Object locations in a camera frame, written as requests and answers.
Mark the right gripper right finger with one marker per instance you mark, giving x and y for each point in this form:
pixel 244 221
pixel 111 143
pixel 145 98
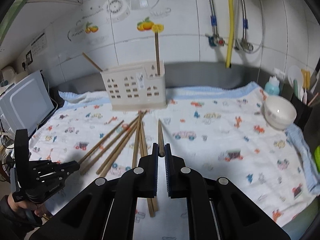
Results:
pixel 217 209

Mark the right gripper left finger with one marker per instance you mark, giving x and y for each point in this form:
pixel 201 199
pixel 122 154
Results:
pixel 105 209

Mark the wooden chopstick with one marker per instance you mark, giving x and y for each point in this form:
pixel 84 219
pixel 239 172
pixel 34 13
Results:
pixel 97 145
pixel 157 52
pixel 113 155
pixel 149 190
pixel 152 202
pixel 136 145
pixel 104 150
pixel 161 149
pixel 92 62

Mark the person left hand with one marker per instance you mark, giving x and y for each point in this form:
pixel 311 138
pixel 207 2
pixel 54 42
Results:
pixel 20 208

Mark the white microwave oven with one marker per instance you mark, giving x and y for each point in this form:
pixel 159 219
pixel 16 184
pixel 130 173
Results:
pixel 24 105

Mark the printed white cloth mat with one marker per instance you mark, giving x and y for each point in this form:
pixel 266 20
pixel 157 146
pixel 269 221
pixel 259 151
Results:
pixel 219 133

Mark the white ceramic bowl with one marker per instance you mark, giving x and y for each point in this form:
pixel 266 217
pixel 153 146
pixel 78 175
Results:
pixel 279 112

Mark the cream plastic utensil holder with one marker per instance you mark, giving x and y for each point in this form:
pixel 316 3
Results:
pixel 136 86

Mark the black utensil caddy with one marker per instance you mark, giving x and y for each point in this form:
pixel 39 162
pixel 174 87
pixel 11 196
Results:
pixel 307 118

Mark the teal soap bottle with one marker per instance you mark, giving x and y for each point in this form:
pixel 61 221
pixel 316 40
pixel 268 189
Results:
pixel 272 86

